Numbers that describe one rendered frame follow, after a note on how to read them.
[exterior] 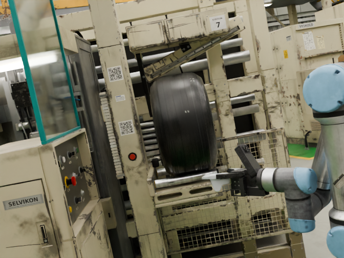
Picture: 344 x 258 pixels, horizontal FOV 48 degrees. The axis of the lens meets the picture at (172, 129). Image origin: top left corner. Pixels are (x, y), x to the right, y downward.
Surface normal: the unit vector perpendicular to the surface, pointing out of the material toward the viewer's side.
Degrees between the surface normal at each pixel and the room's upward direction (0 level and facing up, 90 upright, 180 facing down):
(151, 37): 90
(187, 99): 59
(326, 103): 82
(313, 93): 82
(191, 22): 90
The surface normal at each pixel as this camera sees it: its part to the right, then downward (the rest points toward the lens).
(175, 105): -0.08, -0.32
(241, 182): -0.68, 0.07
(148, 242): 0.00, 0.11
